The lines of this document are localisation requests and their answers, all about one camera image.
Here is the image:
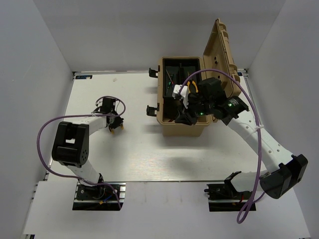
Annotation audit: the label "blue label sticker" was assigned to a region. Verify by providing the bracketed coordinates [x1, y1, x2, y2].
[75, 75, 93, 80]

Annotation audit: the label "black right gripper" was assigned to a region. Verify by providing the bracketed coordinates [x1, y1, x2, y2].
[174, 96, 213, 126]

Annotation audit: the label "tan plastic toolbox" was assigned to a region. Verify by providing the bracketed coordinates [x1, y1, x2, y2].
[156, 19, 241, 137]

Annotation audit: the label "black front toolbox latch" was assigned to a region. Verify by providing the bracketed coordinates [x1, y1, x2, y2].
[146, 105, 160, 117]

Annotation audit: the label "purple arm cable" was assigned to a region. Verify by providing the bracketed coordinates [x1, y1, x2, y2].
[36, 96, 127, 209]
[178, 69, 266, 225]

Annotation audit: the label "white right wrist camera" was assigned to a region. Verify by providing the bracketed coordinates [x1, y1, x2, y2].
[172, 85, 189, 109]

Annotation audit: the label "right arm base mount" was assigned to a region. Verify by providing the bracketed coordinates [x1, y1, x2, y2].
[204, 182, 252, 212]

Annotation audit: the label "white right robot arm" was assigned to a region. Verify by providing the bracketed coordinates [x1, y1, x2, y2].
[172, 78, 308, 199]

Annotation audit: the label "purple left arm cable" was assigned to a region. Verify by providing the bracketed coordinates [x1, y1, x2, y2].
[36, 96, 127, 209]

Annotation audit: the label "large yellow handled pliers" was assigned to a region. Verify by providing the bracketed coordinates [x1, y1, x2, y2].
[187, 79, 198, 94]

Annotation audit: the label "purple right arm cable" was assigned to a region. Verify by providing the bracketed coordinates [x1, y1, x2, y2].
[178, 69, 266, 225]

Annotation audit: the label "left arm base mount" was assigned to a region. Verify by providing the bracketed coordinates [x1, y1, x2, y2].
[72, 182, 126, 211]

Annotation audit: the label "black toolbox tray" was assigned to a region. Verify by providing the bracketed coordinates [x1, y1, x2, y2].
[162, 58, 200, 99]

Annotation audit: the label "green black precision screwdriver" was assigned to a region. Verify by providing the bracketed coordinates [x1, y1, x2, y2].
[166, 70, 174, 86]

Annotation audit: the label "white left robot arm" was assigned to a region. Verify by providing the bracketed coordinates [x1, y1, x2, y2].
[52, 96, 126, 199]

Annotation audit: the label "black toolbox latch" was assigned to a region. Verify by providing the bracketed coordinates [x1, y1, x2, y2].
[146, 105, 160, 117]
[149, 68, 159, 78]

